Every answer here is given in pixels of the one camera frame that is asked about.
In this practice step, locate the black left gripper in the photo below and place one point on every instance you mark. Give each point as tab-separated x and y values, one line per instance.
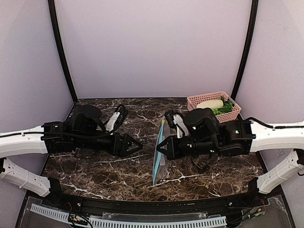
119	144

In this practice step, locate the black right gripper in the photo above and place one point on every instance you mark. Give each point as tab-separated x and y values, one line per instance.
175	147

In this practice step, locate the clear zip top bag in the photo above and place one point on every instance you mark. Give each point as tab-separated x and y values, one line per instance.
160	163

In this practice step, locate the pink plastic basket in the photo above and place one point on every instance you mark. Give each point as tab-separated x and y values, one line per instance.
196	99

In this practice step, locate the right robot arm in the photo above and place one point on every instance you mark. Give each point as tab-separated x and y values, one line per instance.
199	132

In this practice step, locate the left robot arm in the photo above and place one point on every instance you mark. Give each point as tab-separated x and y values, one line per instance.
83	129

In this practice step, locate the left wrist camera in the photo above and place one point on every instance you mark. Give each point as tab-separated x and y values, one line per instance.
117	119

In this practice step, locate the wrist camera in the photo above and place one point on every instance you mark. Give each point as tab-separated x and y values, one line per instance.
169	116
117	119

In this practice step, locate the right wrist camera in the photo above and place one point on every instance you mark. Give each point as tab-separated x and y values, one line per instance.
169	116

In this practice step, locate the white slotted cable duct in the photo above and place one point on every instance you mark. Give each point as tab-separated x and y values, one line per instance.
110	220

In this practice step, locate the black front table rail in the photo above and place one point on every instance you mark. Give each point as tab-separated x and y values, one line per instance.
98	206

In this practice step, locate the right black frame post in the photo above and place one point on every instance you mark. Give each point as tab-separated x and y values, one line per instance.
246	49

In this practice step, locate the black frame post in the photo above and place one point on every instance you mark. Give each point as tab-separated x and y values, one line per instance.
246	49
60	50

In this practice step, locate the left black frame post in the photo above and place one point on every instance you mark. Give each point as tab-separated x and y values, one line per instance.
60	50

